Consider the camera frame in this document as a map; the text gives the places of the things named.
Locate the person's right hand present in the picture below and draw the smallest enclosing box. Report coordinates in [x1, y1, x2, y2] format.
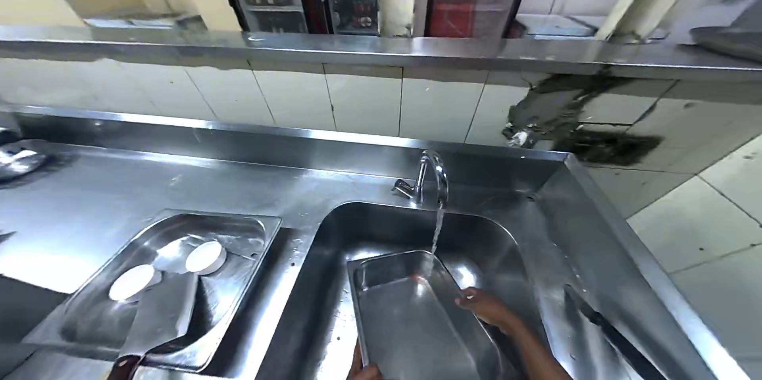
[455, 286, 523, 337]

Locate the person's left hand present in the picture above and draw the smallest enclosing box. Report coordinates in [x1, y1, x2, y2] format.
[347, 340, 383, 380]

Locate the deep rectangular steel pan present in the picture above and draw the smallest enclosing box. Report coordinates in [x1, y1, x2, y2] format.
[347, 250, 504, 380]

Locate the chrome curved faucet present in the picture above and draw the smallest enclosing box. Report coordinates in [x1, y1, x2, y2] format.
[392, 150, 450, 210]

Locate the shallow rectangular steel tray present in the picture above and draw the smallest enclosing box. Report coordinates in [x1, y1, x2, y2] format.
[23, 209, 282, 373]

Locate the small white bowl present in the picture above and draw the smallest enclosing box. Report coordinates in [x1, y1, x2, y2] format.
[185, 241, 227, 276]
[108, 264, 163, 303]

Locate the stainless steel sink counter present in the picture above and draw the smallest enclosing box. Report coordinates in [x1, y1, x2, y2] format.
[0, 105, 752, 380]

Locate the wide steel cleaver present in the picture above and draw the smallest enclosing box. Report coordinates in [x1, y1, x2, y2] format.
[107, 272, 200, 380]

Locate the round shiny metal bowl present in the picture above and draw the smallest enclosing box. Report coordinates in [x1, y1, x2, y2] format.
[0, 141, 47, 182]

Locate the black-handled knife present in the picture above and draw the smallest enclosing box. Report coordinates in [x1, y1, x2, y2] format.
[564, 284, 668, 380]

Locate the long steel wall ledge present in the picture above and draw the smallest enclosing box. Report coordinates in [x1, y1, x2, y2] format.
[0, 25, 762, 82]

